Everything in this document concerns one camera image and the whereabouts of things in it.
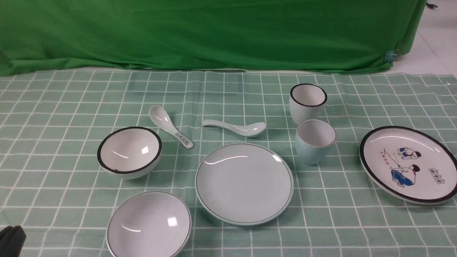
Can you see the pale blue ceramic spoon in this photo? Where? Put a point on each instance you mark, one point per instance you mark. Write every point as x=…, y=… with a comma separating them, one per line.
x=247, y=131

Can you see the pale blue ceramic cup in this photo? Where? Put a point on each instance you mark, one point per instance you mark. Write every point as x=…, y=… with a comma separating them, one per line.
x=313, y=140

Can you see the pale blue shallow bowl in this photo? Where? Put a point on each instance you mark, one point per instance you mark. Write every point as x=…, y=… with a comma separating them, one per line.
x=150, y=224

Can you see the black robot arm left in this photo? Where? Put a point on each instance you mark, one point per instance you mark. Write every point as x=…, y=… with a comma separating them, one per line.
x=12, y=239

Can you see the pale blue round plate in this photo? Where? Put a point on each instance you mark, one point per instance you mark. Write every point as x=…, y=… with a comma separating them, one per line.
x=244, y=184

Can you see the white spoon with print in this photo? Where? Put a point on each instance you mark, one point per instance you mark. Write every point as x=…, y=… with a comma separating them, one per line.
x=162, y=120

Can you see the white cup black rim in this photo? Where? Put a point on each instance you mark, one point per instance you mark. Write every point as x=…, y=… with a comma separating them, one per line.
x=306, y=101

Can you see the white bowl black rim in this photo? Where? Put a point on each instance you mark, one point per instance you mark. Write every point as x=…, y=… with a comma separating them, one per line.
x=130, y=152

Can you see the blue binder clip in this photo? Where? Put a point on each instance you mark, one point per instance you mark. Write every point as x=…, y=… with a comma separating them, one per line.
x=391, y=56

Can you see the green checkered tablecloth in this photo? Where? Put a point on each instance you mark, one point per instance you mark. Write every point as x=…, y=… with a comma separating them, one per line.
x=52, y=123

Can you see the white plate cartoon print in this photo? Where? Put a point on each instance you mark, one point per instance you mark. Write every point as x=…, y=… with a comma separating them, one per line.
x=409, y=165

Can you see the green backdrop cloth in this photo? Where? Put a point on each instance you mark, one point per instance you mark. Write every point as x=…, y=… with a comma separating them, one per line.
x=334, y=36

